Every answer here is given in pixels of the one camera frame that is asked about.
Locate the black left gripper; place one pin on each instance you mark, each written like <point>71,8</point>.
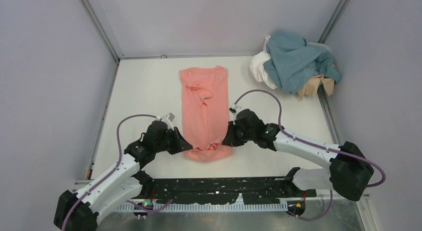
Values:
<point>172,140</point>

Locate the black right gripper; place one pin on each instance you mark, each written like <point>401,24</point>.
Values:
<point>235,133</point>

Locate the pink t-shirt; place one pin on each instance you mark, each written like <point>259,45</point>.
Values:
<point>205,114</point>

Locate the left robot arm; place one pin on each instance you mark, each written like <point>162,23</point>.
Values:
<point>84,209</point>

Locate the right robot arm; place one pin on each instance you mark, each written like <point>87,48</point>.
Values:
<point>342,168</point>

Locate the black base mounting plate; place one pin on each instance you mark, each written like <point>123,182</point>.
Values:
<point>221,191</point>

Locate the white t-shirt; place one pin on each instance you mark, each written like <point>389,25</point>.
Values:
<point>257,68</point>

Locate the beige t-shirt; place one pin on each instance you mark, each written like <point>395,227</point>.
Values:
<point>310,88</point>

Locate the blue t-shirt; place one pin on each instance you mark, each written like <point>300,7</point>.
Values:
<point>293,61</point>

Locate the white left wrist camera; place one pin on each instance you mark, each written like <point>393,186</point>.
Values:
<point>167,119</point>

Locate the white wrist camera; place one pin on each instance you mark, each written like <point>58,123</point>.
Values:
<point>167,119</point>
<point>234,108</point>

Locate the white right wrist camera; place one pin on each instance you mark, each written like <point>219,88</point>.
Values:
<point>234,108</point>

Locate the white slotted cable duct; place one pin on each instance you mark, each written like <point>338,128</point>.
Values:
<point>238,206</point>

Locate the left aluminium corner post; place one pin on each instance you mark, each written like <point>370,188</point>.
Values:
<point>88,7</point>

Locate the aluminium corner post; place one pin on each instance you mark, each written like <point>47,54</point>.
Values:
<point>338,11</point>
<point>88,7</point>

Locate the right aluminium corner post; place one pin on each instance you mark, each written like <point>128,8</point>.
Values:
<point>338,11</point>

